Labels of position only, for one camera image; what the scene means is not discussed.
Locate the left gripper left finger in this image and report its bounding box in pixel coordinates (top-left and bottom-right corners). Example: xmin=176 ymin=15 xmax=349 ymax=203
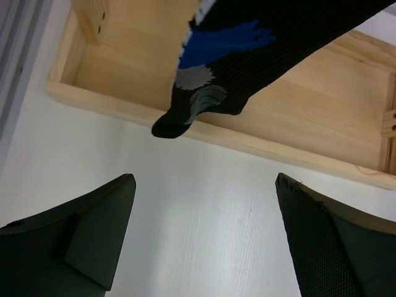
xmin=1 ymin=174 xmax=136 ymax=296

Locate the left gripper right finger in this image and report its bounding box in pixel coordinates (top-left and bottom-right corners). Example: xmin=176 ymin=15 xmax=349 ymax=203
xmin=275 ymin=173 xmax=395 ymax=296

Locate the wooden hanger rack frame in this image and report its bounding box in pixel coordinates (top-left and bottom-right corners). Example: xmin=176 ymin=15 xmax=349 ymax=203
xmin=46 ymin=1 xmax=395 ymax=190

